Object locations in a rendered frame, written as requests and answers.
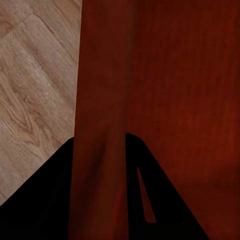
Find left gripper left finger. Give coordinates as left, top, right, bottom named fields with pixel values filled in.
left=0, top=137, right=74, bottom=240

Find storage box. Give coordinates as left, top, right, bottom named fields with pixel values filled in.
left=67, top=0, right=240, bottom=240

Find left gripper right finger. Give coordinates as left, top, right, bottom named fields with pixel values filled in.
left=125, top=133, right=210, bottom=240

